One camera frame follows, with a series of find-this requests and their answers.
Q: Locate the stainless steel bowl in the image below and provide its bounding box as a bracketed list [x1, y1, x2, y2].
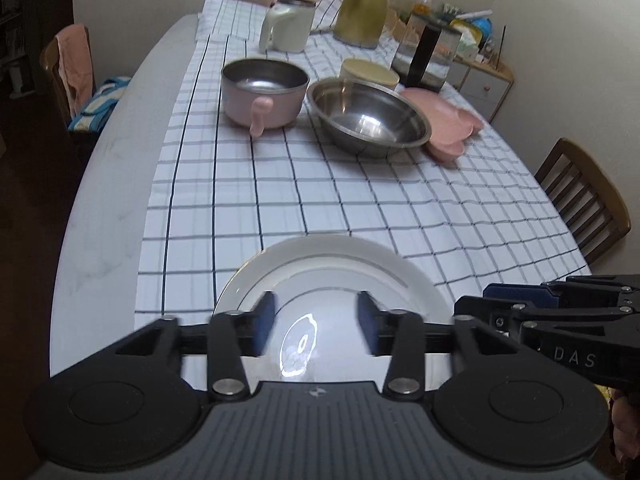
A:
[306, 78, 433, 157]

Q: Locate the white mug with handle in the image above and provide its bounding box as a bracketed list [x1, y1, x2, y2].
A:
[258, 0, 317, 54]

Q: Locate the pink bowl with handle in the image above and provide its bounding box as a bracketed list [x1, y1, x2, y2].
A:
[221, 58, 311, 137]

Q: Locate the person's right hand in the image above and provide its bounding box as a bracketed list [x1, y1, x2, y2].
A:
[611, 391, 640, 466]

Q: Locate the wooden chair with towel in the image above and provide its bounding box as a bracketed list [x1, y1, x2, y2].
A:
[40, 25, 101, 146]

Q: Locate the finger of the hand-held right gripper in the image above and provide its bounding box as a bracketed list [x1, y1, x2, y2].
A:
[483, 274, 640, 308]
[454, 296, 531, 333]

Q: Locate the cream bowl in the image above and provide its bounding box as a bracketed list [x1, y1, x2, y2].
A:
[339, 58, 401, 92]

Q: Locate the pink plate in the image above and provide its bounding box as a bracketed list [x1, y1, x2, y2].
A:
[400, 87, 486, 165]

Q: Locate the dark bookshelf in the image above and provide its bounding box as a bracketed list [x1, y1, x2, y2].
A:
[0, 0, 36, 98]

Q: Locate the white checkered tablecloth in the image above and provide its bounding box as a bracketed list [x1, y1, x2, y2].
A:
[135, 0, 593, 361]

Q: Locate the glass kettle with black handle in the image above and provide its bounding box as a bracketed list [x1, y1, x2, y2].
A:
[391, 14, 461, 93]

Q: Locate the white round plate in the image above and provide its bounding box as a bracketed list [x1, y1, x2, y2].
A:
[212, 234, 458, 386]

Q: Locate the pink towel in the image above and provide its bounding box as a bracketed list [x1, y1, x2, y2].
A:
[55, 24, 97, 118]

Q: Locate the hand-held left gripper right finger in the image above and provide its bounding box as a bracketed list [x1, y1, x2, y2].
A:
[356, 290, 506, 402]

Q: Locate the wooden slatted chair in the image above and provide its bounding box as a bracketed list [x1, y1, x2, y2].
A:
[534, 138, 632, 266]

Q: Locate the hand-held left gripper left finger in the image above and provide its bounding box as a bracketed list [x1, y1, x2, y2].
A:
[115, 290, 278, 402]

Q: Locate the blue and yellow container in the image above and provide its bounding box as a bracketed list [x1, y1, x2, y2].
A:
[450, 16, 493, 48]

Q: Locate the white drawer cabinet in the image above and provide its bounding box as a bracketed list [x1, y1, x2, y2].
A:
[452, 52, 515, 123]

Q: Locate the gold kettle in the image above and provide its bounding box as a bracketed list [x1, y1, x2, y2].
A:
[332, 0, 390, 50]

